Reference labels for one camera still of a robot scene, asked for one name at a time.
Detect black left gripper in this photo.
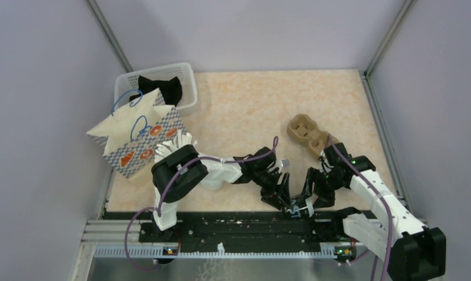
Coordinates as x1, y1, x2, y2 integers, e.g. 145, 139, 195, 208
252, 168, 292, 210

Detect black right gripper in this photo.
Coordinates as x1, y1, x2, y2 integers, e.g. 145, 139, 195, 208
298, 167, 346, 210

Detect single dark plastic cup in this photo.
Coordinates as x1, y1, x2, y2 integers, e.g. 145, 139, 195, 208
285, 199, 303, 219

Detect brown pulp cup carrier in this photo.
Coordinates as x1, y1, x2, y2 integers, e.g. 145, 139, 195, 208
286, 114, 340, 159

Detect stack of white lids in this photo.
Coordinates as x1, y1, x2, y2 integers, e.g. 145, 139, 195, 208
200, 179, 224, 191

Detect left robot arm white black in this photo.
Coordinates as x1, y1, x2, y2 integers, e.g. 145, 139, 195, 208
151, 145, 289, 242

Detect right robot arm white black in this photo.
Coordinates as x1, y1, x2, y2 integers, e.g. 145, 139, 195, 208
289, 142, 446, 280

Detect black cloth in basket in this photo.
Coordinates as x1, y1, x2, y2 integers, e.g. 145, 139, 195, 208
138, 76, 183, 106

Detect patterned paper gift bag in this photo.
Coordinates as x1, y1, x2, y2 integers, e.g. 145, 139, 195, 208
86, 88, 186, 179

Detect white plastic basket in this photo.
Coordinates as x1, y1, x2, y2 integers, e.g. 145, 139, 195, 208
114, 62, 198, 116

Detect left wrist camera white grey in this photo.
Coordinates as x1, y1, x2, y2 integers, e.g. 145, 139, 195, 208
278, 159, 290, 169

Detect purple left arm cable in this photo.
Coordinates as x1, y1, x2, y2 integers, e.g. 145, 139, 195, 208
124, 135, 279, 272

